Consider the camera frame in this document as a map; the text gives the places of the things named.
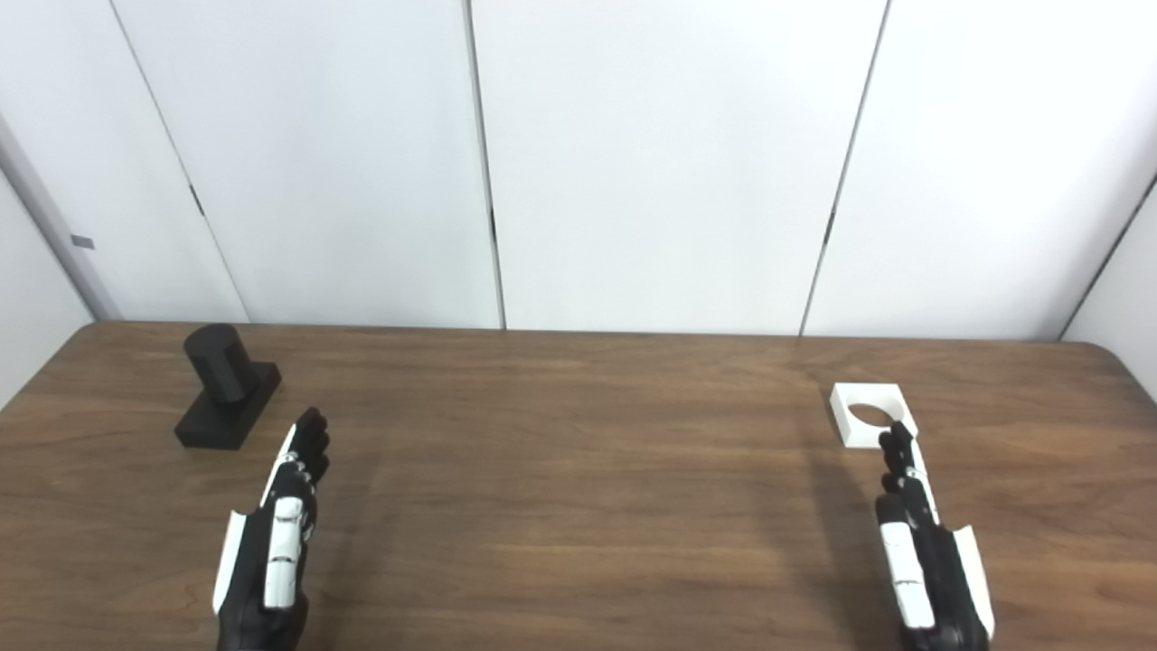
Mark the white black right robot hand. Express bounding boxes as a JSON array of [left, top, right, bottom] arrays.
[[874, 420, 997, 651]]

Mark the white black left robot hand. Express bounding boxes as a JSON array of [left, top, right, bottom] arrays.
[[212, 407, 332, 651]]

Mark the white square piece with hole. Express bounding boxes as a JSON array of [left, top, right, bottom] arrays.
[[830, 382, 919, 449]]

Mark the black peg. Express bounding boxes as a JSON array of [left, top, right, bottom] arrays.
[[174, 323, 282, 451]]

